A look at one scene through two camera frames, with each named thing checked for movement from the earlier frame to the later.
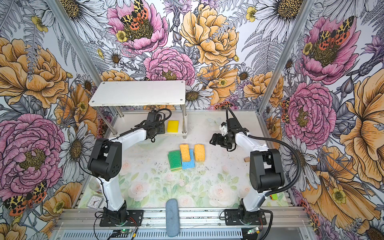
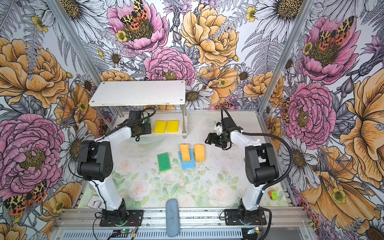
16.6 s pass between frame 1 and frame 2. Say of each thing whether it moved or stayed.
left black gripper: moved
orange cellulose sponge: stayed
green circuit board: stayed
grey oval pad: stayed
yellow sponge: stayed
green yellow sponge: moved
